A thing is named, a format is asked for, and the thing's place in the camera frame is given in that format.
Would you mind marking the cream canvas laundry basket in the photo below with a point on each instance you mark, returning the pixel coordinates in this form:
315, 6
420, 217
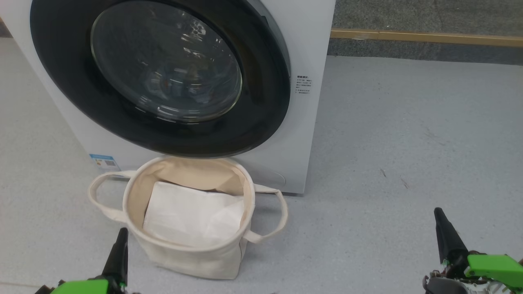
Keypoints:
196, 261

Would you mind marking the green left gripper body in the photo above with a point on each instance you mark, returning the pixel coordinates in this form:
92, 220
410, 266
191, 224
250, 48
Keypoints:
81, 287

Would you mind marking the white front-load washing machine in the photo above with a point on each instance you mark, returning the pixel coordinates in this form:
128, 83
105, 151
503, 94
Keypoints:
310, 41

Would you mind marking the blue energy label sticker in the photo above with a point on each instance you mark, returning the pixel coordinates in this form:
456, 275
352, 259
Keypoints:
104, 162

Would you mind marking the white folded cloth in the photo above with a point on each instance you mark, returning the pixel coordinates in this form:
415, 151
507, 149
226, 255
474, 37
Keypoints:
184, 212

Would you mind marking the washing machine door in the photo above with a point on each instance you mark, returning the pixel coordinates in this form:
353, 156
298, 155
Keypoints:
265, 102

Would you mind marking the printed text notice label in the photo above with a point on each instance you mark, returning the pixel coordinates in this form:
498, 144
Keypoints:
304, 85

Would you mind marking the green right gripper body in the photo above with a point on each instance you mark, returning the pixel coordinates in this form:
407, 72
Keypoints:
494, 269

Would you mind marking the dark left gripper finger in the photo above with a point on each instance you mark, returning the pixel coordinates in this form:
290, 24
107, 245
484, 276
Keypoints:
117, 261

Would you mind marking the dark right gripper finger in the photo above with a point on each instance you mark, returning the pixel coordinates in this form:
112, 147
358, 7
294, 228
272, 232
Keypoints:
448, 241

